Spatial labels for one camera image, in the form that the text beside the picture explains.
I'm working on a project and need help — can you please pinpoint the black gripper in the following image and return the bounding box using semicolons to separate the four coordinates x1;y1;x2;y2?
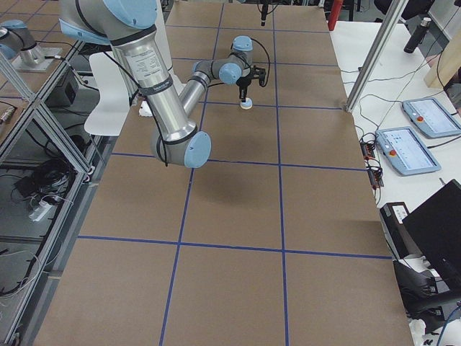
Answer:
236;76;251;103
260;0;269;26

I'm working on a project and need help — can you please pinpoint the blue and cream bell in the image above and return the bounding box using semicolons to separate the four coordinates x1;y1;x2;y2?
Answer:
240;98;253;110

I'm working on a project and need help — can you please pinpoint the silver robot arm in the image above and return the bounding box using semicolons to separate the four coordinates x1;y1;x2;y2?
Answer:
60;1;253;169

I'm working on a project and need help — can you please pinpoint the red cylinder bottle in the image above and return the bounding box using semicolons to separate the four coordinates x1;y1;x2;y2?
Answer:
328;0;344;32

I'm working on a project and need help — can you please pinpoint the black water bottle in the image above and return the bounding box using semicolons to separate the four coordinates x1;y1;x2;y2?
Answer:
403;17;432;53

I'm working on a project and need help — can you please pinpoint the near blue teach pendant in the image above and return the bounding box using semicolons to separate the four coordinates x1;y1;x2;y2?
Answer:
375;127;441;176

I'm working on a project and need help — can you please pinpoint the blue teach pendant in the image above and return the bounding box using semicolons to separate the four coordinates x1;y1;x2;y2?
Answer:
375;127;441;176
402;97;460;138

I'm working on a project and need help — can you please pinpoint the black power adapter box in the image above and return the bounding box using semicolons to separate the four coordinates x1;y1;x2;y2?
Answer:
45;74;79;107

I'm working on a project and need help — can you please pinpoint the far blue teach pendant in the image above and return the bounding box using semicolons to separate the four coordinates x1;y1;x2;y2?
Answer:
402;97;460;138

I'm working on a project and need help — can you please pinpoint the wooden board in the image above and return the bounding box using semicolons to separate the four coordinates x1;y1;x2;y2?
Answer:
424;30;460;89

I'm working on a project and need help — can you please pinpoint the white power strip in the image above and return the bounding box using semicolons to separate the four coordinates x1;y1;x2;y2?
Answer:
29;200;53;222

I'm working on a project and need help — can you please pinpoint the black laptop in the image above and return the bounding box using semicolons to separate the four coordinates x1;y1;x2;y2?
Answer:
401;179;461;293

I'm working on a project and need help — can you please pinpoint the black camera cable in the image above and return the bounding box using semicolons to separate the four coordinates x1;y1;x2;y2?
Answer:
248;37;272;73

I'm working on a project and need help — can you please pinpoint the white camera pole with base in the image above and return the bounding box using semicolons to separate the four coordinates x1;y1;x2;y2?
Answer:
134;1;188;128

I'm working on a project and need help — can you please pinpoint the aluminium frame post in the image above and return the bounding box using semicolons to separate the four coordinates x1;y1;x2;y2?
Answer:
344;0;408;113

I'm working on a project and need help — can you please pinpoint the black electronics board with wires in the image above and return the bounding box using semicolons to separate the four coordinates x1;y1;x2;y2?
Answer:
359;133;384;190

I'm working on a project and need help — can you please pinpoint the grey robot base mount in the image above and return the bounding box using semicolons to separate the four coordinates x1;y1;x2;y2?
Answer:
1;19;63;72

